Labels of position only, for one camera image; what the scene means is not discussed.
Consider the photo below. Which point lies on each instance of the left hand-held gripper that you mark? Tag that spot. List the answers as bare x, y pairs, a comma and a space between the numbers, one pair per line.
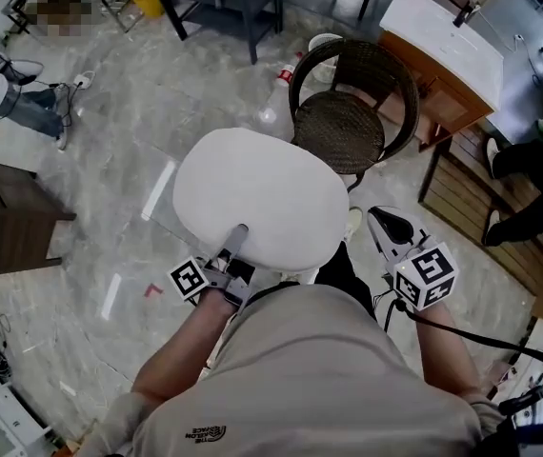
188, 278

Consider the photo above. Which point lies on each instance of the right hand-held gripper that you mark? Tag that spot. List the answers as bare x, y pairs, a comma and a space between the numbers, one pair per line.
426, 274

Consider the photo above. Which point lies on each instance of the white round cushion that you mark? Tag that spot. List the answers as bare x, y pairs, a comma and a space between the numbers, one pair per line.
262, 193

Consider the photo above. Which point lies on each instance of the dark wicker chair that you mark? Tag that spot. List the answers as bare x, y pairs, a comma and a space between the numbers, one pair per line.
343, 126

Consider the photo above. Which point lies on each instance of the person's right forearm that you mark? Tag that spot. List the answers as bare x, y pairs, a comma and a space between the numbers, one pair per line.
448, 355

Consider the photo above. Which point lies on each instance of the person's left forearm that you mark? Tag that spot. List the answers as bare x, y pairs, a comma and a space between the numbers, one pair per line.
186, 345

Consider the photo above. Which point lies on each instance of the person's white shoe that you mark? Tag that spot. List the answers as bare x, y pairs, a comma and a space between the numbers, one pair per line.
354, 222

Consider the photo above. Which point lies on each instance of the person's black trousers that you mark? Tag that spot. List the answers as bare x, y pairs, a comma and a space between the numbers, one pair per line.
343, 274

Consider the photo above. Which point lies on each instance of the wooden slat platform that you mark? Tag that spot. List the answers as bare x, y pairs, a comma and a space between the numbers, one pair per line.
471, 193

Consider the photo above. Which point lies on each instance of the white floor tape strip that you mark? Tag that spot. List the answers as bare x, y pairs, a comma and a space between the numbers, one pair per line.
111, 297

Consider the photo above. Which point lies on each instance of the clear red-capped spray bottle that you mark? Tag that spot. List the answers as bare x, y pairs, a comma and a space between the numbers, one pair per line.
278, 98

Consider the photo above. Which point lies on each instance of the person's beige shirt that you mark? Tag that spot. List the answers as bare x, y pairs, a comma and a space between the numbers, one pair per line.
309, 379

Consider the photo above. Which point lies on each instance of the orange wooden vanity cabinet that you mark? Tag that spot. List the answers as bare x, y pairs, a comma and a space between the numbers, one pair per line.
443, 60

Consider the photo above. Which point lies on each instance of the white slotted basket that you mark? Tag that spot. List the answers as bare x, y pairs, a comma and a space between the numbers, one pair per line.
321, 53

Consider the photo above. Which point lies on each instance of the dark brown vanity cabinet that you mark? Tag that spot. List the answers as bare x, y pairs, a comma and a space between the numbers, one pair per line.
19, 217

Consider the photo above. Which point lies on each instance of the white power strip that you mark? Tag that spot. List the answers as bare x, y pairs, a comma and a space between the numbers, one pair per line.
84, 79

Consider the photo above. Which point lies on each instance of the grey metal table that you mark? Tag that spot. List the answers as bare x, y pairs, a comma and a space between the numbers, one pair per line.
224, 12

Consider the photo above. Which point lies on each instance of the yellow bin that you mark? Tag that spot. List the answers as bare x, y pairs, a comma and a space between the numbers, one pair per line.
148, 0

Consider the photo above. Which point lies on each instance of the white shelf unit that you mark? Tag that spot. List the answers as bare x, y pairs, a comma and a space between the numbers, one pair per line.
0, 417

